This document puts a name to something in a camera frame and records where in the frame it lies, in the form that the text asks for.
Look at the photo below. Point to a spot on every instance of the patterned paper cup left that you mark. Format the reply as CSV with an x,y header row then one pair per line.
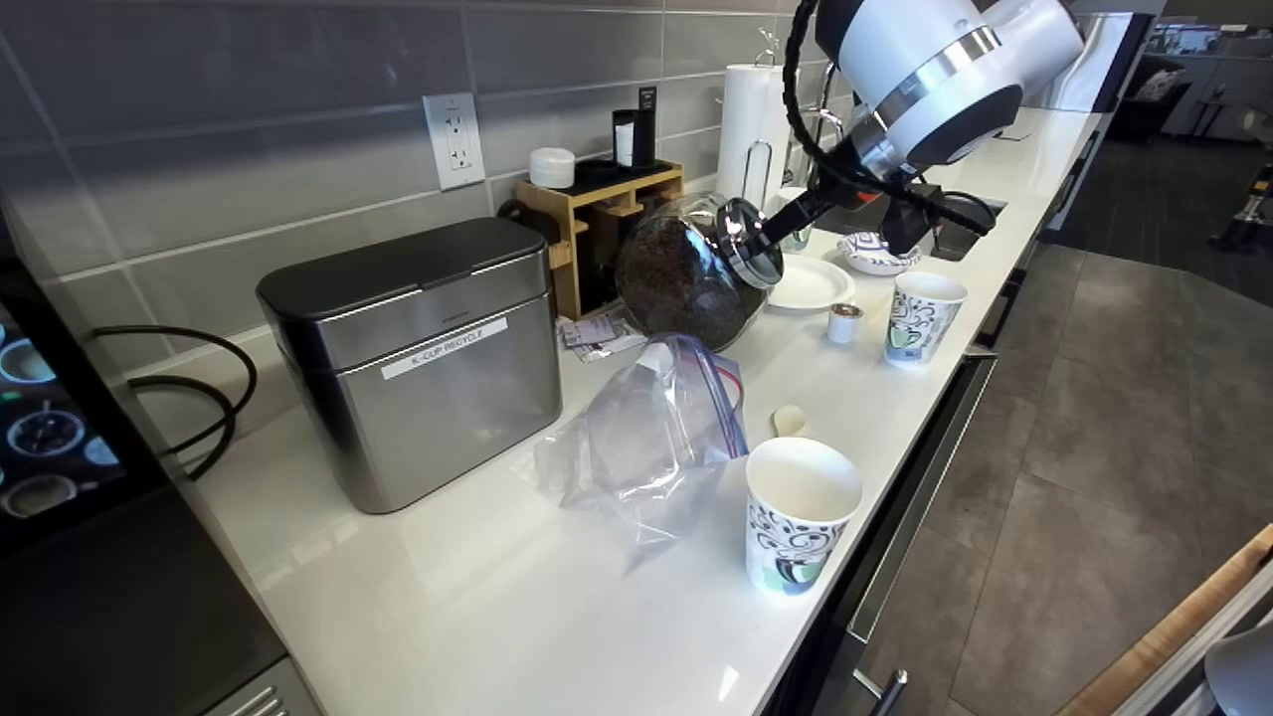
x,y
802,498

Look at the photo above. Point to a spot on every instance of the patterned paper cup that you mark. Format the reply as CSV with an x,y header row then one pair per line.
x,y
921,315
802,498

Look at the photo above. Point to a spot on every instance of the paper towel roll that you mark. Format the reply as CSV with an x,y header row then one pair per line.
x,y
753,108

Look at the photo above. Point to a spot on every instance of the patterned paper cup front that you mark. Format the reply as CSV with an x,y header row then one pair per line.
x,y
921,315

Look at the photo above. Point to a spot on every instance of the clear zip plastic bag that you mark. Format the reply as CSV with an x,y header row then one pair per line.
x,y
649,449

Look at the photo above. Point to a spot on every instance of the white round plate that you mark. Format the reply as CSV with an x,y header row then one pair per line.
x,y
810,285

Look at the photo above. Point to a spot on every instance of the wooden pod organizer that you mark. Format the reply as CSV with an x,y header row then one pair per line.
x,y
604,194

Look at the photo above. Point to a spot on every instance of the white wall outlet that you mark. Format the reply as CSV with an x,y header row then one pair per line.
x,y
454,141

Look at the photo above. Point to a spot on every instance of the glass jar of coffee beans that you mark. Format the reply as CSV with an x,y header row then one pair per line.
x,y
676,279

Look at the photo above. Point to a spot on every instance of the black coffee machine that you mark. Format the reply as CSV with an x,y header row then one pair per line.
x,y
112,600

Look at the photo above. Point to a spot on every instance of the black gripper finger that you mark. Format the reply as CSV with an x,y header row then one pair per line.
x,y
783,226

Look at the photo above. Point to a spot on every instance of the blue patterned paper bowl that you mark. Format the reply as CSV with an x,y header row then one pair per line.
x,y
865,253

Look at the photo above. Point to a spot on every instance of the black box on organizer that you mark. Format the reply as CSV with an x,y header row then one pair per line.
x,y
636,133

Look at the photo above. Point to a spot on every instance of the stainless steel bin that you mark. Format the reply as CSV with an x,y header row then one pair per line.
x,y
422,357

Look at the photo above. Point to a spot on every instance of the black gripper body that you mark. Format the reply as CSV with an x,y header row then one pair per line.
x,y
844,181

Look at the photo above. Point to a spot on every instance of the white creamer cup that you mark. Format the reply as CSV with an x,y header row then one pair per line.
x,y
551,168

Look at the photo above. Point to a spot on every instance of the small coffee pod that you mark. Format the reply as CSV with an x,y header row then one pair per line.
x,y
844,323

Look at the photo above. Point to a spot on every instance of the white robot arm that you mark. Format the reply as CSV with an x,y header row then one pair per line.
x,y
932,83

